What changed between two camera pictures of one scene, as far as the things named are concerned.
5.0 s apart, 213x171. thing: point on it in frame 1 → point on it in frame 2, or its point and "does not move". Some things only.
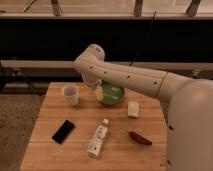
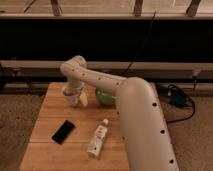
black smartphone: [63, 131] does not move
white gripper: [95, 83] → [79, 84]
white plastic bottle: [101, 132] does not move
